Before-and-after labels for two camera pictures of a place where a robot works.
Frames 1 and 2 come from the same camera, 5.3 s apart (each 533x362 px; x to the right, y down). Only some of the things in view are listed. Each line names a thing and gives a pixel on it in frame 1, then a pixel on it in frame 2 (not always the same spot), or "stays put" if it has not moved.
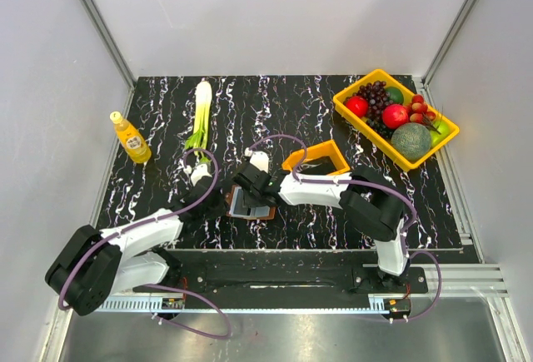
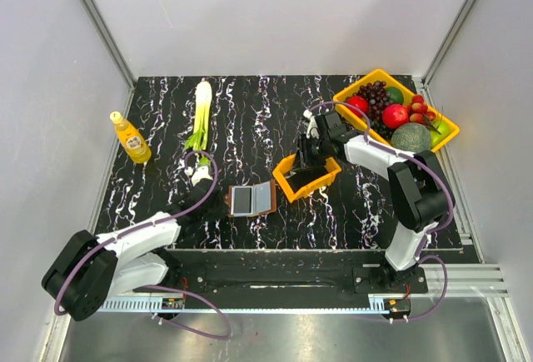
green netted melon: [410, 141] stays put
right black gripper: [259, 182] -> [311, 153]
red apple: [358, 104] stays put
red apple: [395, 115] stays put
